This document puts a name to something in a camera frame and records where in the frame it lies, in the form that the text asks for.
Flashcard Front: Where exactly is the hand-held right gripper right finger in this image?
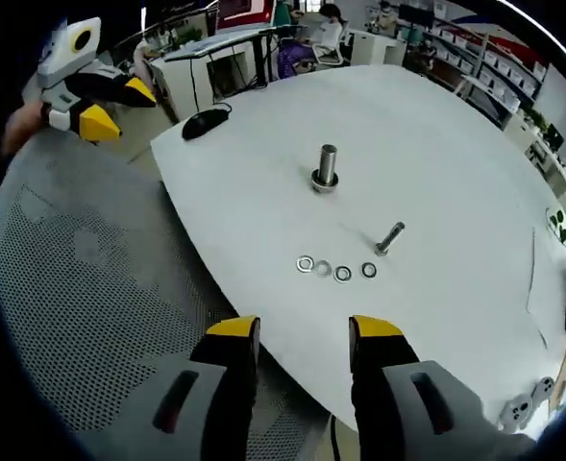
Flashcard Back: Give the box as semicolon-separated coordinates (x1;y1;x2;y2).
348;314;553;461

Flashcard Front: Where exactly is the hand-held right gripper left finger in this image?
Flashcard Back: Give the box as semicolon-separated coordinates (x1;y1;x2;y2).
83;314;262;461

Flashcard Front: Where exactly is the small threaded stud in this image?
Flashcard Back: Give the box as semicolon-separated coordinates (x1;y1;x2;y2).
373;220;406;258

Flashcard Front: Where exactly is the large threaded stud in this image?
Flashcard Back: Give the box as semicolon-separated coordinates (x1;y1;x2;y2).
309;143;340;196

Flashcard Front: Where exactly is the person's left hand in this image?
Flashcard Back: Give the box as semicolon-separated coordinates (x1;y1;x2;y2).
1;101;51;158

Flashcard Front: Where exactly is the black computer mouse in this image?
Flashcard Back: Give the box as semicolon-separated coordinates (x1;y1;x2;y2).
181;108;222;141

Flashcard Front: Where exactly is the white side desk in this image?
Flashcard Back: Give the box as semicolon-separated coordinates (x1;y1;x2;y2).
161;26;283;105

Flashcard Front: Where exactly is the red screen laptop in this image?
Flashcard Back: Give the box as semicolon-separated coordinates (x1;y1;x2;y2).
214;0;278;33

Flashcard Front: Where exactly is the grey mesh office chair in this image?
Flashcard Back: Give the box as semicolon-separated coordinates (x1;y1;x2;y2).
0;129;341;461

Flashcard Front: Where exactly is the white paper sheet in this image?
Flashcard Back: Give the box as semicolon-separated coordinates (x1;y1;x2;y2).
525;225;566;350

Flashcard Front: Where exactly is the white swivel office chair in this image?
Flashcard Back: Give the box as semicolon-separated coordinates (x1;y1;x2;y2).
310;21;354;66

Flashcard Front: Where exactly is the small plant in bowl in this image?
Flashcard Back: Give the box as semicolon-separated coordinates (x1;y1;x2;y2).
545;206;566;246

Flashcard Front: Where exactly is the white low cabinet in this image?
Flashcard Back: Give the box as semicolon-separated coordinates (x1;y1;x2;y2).
347;28;406;68

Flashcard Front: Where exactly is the long white office desk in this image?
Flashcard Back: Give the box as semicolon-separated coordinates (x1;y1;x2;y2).
503;109;566;203

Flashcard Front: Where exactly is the small black desk monitor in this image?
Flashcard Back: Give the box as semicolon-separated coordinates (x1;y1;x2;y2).
544;123;565;150

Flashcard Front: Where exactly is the small green desk plant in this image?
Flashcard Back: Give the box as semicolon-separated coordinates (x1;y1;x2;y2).
522;108;548;133

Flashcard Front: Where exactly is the black monitor on stand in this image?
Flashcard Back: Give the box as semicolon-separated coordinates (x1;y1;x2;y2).
400;7;435;30

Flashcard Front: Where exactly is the shelf with boxes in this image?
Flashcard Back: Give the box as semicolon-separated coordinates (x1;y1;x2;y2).
431;2;548;111

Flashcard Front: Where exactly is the white storage shelf unit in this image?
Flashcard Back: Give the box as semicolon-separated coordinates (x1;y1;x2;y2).
426;0;551;126

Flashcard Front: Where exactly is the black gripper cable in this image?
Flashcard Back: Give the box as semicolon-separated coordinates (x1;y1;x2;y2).
329;415;341;461

